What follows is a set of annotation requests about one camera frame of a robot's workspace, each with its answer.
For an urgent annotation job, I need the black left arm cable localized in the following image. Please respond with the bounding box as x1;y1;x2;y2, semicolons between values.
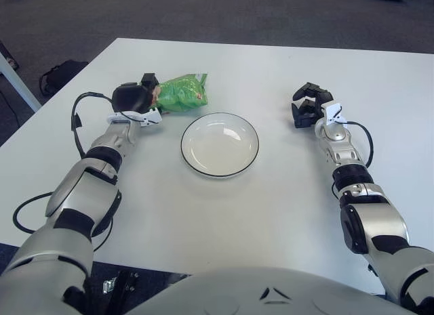
13;92;119;251

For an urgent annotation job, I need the black backpack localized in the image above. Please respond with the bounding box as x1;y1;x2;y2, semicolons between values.
39;60;90;96

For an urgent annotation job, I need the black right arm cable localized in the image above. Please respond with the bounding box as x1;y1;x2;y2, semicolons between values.
342;121;374;169

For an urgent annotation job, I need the dark chair base leg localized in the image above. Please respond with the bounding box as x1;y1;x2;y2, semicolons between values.
0;40;18;71

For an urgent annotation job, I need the green snack bag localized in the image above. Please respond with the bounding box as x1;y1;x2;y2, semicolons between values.
154;72;208;114

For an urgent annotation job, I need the white table leg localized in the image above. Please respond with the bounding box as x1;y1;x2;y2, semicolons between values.
0;50;42;113

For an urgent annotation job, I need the grey robot torso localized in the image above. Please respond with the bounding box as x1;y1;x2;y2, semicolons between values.
125;266;418;315

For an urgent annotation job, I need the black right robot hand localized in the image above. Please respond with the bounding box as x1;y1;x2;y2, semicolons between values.
290;81;345;129

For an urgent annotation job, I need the white plate black rim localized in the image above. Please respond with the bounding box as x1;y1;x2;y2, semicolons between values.
180;112;260;179

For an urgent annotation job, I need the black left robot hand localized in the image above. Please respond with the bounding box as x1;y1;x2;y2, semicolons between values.
108;72;163;128

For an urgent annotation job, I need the black frame bar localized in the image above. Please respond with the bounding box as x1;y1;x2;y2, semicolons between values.
106;269;140;315

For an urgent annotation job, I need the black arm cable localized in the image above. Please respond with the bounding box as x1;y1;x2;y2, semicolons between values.
13;92;119;251
342;121;374;169

